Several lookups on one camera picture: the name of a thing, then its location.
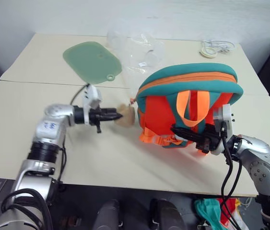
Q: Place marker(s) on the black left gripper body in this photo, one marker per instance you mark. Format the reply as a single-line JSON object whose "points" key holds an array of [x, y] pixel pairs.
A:
{"points": [[97, 117]]}

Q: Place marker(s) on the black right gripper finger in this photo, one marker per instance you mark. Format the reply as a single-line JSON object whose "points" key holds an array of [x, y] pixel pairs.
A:
{"points": [[185, 137], [187, 131]]}

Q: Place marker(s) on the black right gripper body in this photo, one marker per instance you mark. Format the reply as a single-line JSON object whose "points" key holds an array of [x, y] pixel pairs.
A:
{"points": [[209, 139]]}

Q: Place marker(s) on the small beige round object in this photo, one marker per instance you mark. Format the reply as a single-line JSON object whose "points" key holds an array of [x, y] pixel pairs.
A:
{"points": [[126, 117]]}

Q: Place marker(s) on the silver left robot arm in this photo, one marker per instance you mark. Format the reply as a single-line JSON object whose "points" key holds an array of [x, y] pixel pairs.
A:
{"points": [[49, 124]]}

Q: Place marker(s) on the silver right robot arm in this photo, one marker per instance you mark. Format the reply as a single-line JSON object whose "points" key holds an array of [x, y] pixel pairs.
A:
{"points": [[261, 163]]}

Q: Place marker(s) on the orange and teal backpack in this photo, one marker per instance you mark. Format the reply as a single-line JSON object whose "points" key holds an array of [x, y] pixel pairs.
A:
{"points": [[187, 81]]}

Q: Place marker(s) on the green silicone mat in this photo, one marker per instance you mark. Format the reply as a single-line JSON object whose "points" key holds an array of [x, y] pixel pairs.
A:
{"points": [[91, 61]]}

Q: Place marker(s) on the clear plastic bag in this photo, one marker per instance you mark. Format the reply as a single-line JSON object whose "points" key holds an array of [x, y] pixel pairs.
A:
{"points": [[139, 55]]}

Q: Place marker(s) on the green and red cloth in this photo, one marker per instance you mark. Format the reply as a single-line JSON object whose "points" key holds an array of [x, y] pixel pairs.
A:
{"points": [[209, 213]]}

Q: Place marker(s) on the dark rounded shape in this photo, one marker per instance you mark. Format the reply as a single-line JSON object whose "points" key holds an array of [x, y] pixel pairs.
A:
{"points": [[167, 215], [108, 215]]}

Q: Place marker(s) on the white tape roll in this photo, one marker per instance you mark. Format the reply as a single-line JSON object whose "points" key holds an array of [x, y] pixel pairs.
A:
{"points": [[207, 52]]}

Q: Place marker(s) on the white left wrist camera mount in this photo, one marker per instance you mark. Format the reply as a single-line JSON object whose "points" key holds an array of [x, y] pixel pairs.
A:
{"points": [[92, 94]]}

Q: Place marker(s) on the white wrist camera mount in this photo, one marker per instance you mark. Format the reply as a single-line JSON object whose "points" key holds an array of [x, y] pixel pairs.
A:
{"points": [[224, 117], [92, 94]]}

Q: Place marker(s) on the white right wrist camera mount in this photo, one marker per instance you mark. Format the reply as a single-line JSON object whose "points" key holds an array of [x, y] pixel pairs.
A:
{"points": [[224, 117]]}

